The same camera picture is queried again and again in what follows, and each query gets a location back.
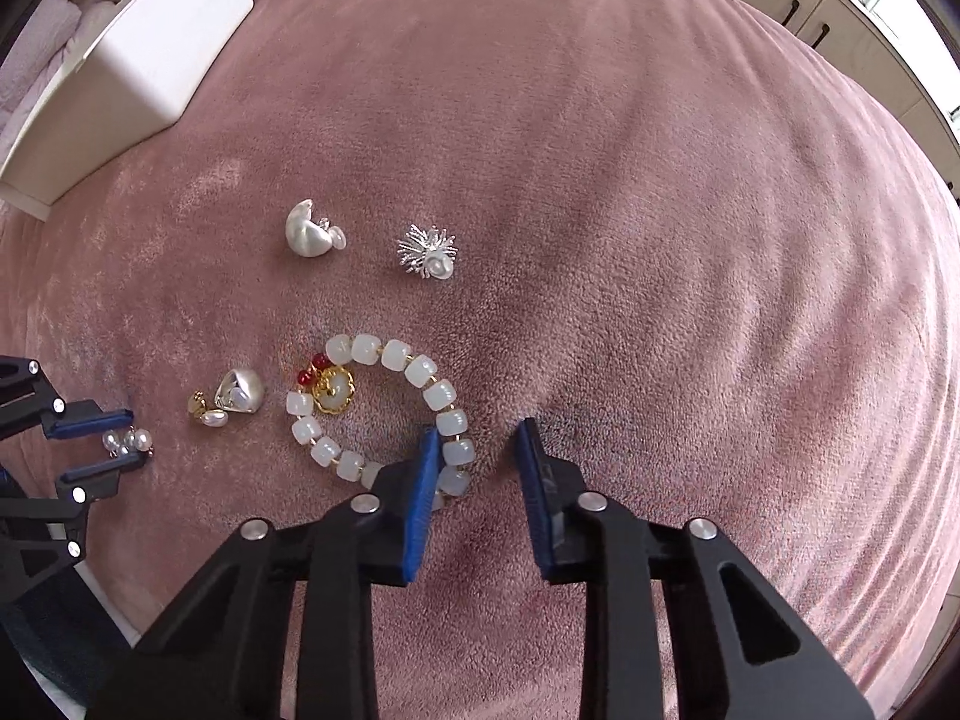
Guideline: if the white fluffy bedding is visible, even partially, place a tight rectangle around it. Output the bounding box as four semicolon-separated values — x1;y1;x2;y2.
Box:
0;0;151;136

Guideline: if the white bead bracelet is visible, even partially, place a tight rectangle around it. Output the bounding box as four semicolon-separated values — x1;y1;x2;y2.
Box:
285;333;476;511

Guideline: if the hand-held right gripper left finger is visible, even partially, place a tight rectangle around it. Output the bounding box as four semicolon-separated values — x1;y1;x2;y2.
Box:
88;424;443;720

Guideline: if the silver shell earring gold clasp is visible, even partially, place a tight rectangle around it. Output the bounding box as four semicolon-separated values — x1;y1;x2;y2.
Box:
187;367;267;427

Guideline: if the small pearl cluster earring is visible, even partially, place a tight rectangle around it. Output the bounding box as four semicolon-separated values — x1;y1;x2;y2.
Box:
102;427;155;460

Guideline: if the white storage box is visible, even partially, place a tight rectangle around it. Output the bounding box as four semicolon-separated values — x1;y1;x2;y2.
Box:
0;0;256;221

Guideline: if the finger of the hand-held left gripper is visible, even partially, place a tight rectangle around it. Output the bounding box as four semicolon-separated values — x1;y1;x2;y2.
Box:
0;358;136;445
0;453;146;601

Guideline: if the silver shell pearl earring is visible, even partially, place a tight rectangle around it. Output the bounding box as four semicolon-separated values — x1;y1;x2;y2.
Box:
284;199;348;260

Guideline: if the pink plush blanket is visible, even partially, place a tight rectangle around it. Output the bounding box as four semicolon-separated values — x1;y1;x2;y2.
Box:
0;0;960;720

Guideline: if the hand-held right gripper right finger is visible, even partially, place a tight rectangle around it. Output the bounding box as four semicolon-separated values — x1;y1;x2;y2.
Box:
513;418;877;720

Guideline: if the cream cabinet with black handles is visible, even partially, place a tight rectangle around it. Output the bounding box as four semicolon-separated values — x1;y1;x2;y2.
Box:
600;0;960;158

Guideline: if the silver spiky pearl brooch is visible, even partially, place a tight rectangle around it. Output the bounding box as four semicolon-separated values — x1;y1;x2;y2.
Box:
396;223;460;282

